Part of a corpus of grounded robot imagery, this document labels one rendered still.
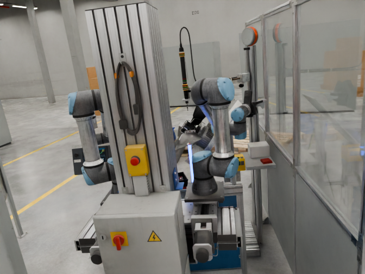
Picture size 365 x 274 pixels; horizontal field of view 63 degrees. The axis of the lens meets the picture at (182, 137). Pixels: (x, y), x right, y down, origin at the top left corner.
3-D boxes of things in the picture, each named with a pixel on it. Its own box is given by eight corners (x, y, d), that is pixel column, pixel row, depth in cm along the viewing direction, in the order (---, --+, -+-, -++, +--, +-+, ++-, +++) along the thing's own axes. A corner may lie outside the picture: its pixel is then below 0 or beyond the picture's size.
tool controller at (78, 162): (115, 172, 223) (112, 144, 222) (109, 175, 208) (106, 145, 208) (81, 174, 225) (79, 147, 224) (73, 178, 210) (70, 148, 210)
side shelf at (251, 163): (265, 153, 279) (265, 150, 278) (276, 168, 244) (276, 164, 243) (239, 155, 280) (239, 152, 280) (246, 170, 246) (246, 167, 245)
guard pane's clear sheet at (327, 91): (252, 113, 366) (247, 25, 337) (364, 240, 124) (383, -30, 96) (251, 113, 366) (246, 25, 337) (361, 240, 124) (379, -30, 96)
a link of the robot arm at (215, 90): (216, 170, 175) (209, 76, 159) (241, 174, 167) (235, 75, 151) (207, 179, 165) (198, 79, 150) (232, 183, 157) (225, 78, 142)
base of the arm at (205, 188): (217, 194, 168) (216, 179, 165) (190, 196, 170) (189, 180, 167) (217, 183, 182) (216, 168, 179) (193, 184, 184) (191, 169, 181)
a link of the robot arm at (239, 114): (230, 123, 177) (228, 109, 175) (237, 118, 186) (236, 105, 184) (242, 123, 173) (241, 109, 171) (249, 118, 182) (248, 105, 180)
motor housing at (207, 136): (202, 149, 271) (190, 141, 269) (217, 129, 265) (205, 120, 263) (203, 158, 249) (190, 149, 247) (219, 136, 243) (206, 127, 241)
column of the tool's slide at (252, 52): (257, 221, 319) (249, 45, 268) (263, 224, 312) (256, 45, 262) (253, 223, 316) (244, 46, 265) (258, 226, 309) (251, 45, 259)
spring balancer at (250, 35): (246, 46, 272) (240, 47, 268) (245, 27, 267) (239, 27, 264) (259, 44, 259) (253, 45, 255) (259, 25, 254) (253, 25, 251)
